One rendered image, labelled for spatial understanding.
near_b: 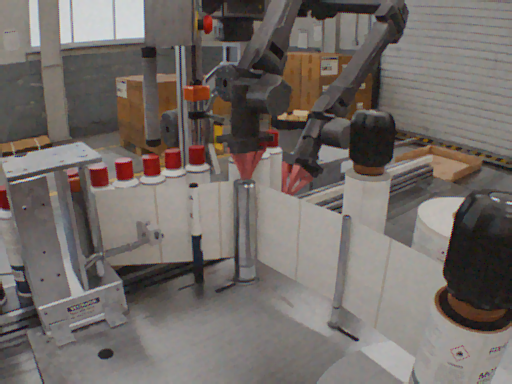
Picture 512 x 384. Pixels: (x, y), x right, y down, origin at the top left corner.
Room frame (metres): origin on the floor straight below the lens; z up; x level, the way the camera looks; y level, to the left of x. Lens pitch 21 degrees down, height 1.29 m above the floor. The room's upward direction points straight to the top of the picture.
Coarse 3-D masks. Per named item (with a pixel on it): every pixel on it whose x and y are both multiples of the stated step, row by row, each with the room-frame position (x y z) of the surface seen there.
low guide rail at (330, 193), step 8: (416, 160) 1.27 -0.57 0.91; (424, 160) 1.29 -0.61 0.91; (432, 160) 1.33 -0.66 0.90; (392, 168) 1.17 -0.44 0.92; (400, 168) 1.19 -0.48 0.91; (408, 168) 1.22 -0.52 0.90; (344, 184) 1.03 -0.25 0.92; (320, 192) 0.97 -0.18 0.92; (328, 192) 0.97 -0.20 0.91; (336, 192) 0.99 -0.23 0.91; (304, 200) 0.92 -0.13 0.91; (312, 200) 0.94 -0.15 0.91; (320, 200) 0.96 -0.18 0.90
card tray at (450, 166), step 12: (396, 156) 1.48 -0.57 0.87; (408, 156) 1.54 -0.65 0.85; (420, 156) 1.60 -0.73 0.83; (444, 156) 1.60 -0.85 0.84; (456, 156) 1.56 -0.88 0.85; (468, 156) 1.51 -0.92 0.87; (444, 168) 1.44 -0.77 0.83; (456, 168) 1.44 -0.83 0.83; (468, 168) 1.37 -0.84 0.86; (480, 168) 1.46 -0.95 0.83; (444, 180) 1.31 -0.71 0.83; (456, 180) 1.30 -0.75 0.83
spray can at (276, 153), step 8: (272, 144) 0.90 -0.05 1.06; (272, 152) 0.90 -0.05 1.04; (280, 152) 0.91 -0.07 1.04; (272, 160) 0.90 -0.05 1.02; (280, 160) 0.91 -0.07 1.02; (272, 168) 0.90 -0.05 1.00; (280, 168) 0.91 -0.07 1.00; (272, 176) 0.90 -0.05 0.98; (280, 176) 0.91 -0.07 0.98; (272, 184) 0.90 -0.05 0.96; (280, 184) 0.91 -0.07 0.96
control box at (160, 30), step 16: (144, 0) 0.77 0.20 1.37; (160, 0) 0.77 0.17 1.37; (176, 0) 0.78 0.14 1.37; (192, 0) 0.78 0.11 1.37; (144, 16) 0.77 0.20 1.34; (160, 16) 0.77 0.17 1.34; (176, 16) 0.77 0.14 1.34; (192, 16) 0.78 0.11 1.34; (144, 32) 0.77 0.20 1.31; (160, 32) 0.77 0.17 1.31; (176, 32) 0.77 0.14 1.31; (192, 32) 0.78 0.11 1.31
